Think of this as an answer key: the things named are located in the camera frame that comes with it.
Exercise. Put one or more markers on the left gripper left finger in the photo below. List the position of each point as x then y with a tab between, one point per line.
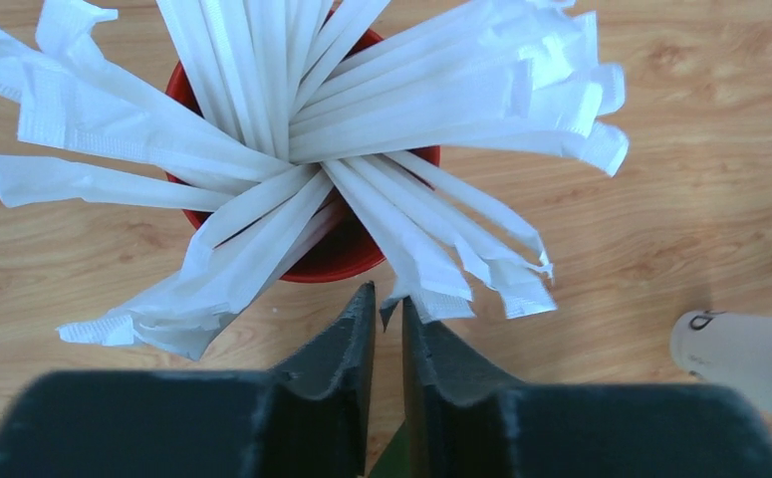
307	416

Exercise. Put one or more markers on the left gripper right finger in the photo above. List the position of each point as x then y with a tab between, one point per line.
467	417

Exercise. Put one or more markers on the green paper bag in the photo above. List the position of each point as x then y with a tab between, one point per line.
394	461

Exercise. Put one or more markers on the white straw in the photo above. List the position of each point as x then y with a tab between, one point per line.
424	273

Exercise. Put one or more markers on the red cup holder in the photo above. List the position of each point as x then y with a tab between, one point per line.
348	249

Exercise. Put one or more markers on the white wrapped straws bundle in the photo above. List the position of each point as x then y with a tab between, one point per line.
279	96

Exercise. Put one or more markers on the stack of white paper cups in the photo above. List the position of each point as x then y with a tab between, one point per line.
733	350

